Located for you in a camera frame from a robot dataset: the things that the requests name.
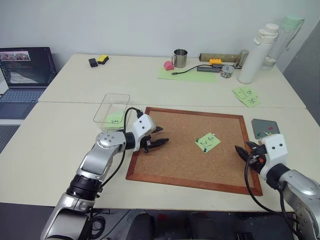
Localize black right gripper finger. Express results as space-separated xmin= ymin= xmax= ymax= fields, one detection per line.
xmin=245 ymin=140 xmax=259 ymax=151
xmin=234 ymin=145 xmax=252 ymax=164

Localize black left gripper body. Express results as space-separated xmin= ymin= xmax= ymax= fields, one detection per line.
xmin=141 ymin=133 xmax=154 ymax=154

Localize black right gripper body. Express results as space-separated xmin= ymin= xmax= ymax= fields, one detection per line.
xmin=248 ymin=144 xmax=268 ymax=174

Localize wood-framed cork board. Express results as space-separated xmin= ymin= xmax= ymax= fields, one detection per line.
xmin=125 ymin=106 xmax=264 ymax=197

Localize green note with handwriting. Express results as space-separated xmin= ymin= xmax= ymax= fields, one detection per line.
xmin=195 ymin=133 xmax=222 ymax=154

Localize green note marked H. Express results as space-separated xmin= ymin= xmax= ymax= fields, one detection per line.
xmin=103 ymin=109 xmax=126 ymax=130

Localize green note marked 4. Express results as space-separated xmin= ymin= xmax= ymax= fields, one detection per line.
xmin=240 ymin=87 xmax=260 ymax=100

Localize grey square tray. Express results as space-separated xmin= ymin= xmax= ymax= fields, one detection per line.
xmin=250 ymin=118 xmax=281 ymax=141

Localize clear plastic container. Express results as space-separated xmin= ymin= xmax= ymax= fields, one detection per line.
xmin=93 ymin=92 xmax=132 ymax=132

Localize large green paper sheet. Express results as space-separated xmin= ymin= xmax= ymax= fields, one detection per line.
xmin=156 ymin=64 xmax=217 ymax=84

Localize pink rounded object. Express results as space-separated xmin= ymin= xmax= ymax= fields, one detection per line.
xmin=163 ymin=60 xmax=176 ymax=72

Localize stainless steel mug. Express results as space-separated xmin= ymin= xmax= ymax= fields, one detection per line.
xmin=170 ymin=48 xmax=189 ymax=69

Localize dark grey USB hub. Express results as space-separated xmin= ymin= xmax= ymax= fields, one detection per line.
xmin=196 ymin=64 xmax=227 ymax=74

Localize dark rounded shape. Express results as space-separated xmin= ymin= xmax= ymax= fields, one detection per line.
xmin=131 ymin=211 xmax=161 ymax=240

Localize metal cylinder can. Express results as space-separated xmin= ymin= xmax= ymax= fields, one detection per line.
xmin=234 ymin=49 xmax=250 ymax=70

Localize tall white water bottle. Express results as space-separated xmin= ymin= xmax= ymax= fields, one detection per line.
xmin=237 ymin=23 xmax=280 ymax=84

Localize yellow and black eraser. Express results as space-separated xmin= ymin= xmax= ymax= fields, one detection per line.
xmin=97 ymin=54 xmax=111 ymax=66

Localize dark grey partition panel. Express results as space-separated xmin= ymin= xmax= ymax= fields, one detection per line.
xmin=282 ymin=21 xmax=320 ymax=110

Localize clear bottle with green lid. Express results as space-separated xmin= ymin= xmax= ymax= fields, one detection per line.
xmin=259 ymin=15 xmax=306 ymax=72

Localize dark grey floor mat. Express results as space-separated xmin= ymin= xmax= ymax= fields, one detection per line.
xmin=0 ymin=123 xmax=21 ymax=154

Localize open grey laptop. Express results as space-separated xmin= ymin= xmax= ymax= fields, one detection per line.
xmin=0 ymin=46 xmax=57 ymax=121

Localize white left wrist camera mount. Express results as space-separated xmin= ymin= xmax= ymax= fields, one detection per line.
xmin=131 ymin=114 xmax=157 ymax=152

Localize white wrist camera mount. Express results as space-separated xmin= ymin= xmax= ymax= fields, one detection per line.
xmin=259 ymin=133 xmax=290 ymax=176
xmin=131 ymin=114 xmax=157 ymax=152

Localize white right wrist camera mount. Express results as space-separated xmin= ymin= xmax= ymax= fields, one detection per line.
xmin=259 ymin=133 xmax=290 ymax=176

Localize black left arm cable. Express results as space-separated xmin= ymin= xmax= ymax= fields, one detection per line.
xmin=99 ymin=107 xmax=142 ymax=192

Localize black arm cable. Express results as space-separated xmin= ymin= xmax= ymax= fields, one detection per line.
xmin=244 ymin=156 xmax=302 ymax=237
xmin=99 ymin=107 xmax=142 ymax=192

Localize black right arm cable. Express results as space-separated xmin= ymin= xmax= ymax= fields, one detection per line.
xmin=244 ymin=156 xmax=302 ymax=237

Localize black USB cable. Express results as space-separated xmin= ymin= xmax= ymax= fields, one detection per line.
xmin=171 ymin=65 xmax=201 ymax=76

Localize black cables under table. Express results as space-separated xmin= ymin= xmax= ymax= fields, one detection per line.
xmin=88 ymin=208 xmax=112 ymax=240

